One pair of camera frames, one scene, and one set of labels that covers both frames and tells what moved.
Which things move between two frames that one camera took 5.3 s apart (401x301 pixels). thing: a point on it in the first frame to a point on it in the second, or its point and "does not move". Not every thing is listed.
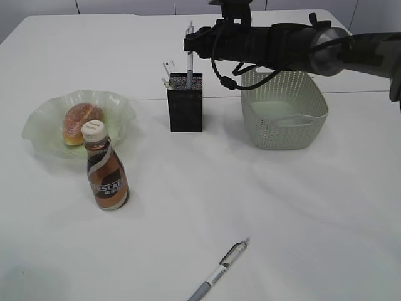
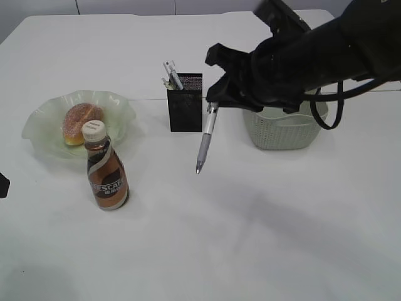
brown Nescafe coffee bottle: x=108 y=178 does not move
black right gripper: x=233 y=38 to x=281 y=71
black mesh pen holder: x=185 y=105 does not move
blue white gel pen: x=189 y=31 to x=176 y=79
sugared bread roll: x=76 y=115 does not move
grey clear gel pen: x=225 y=263 to x=210 y=120
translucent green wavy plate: x=43 y=130 does not move
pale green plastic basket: x=288 y=111 does not move
